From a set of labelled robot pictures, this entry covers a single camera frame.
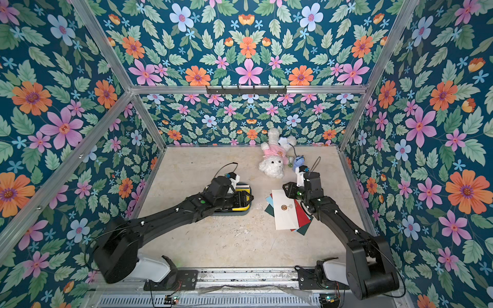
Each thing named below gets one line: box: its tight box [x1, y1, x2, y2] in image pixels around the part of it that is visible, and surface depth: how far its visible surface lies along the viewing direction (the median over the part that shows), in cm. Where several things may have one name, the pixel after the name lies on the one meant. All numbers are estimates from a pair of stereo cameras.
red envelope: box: [290, 198, 312, 232], surface depth 92 cm
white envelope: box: [271, 189, 300, 231], surface depth 94 cm
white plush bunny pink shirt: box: [258, 127, 297, 180], surface depth 106 cm
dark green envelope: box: [264, 204, 275, 218], surface depth 95 cm
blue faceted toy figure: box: [292, 154, 306, 173], surface depth 104 cm
